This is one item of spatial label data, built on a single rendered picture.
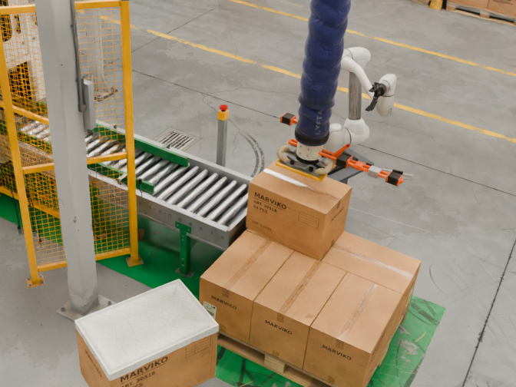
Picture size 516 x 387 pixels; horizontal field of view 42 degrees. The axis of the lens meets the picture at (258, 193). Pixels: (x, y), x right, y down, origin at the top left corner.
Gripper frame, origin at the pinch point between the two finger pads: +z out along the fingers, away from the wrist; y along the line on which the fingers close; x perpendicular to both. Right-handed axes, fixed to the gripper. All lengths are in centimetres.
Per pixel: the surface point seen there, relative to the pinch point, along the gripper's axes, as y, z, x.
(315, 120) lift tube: 8.9, 31.3, 22.7
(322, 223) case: 74, 43, 3
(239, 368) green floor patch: 160, 112, 18
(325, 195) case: 65, 25, 10
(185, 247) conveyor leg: 132, 58, 100
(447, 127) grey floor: 159, -304, -1
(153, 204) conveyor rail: 104, 59, 129
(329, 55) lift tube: -36, 31, 20
